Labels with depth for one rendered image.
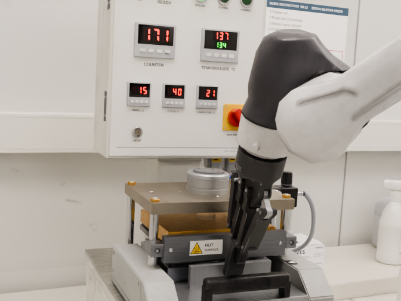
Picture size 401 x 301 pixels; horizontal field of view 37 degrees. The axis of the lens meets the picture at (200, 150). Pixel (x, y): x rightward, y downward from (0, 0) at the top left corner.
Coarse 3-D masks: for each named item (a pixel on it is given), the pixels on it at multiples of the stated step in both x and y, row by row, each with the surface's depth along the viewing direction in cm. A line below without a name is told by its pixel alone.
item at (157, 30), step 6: (144, 30) 114; (150, 30) 115; (156, 30) 115; (162, 30) 115; (168, 30) 116; (144, 36) 114; (150, 36) 115; (156, 36) 115; (162, 36) 116; (168, 36) 116; (156, 42) 115; (162, 42) 116; (168, 42) 116
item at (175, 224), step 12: (144, 216) 112; (168, 216) 110; (180, 216) 111; (192, 216) 111; (204, 216) 109; (216, 216) 112; (144, 228) 112; (168, 228) 101; (180, 228) 102; (192, 228) 102; (204, 228) 103; (216, 228) 103
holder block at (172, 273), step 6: (264, 258) 109; (162, 264) 103; (186, 264) 103; (192, 264) 103; (168, 270) 100; (174, 270) 101; (180, 270) 101; (186, 270) 102; (270, 270) 108; (174, 276) 101; (180, 276) 101; (186, 276) 102
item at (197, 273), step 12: (204, 264) 99; (216, 264) 99; (252, 264) 101; (264, 264) 102; (192, 276) 97; (204, 276) 98; (216, 276) 99; (180, 288) 98; (192, 288) 98; (180, 300) 93; (192, 300) 93; (216, 300) 94; (228, 300) 94; (240, 300) 94; (252, 300) 94; (264, 300) 95; (276, 300) 96; (288, 300) 97; (300, 300) 98
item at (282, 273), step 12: (228, 276) 93; (240, 276) 94; (252, 276) 94; (264, 276) 95; (276, 276) 95; (288, 276) 96; (204, 288) 92; (216, 288) 91; (228, 288) 92; (240, 288) 93; (252, 288) 94; (264, 288) 95; (276, 288) 96; (288, 288) 96; (204, 300) 92
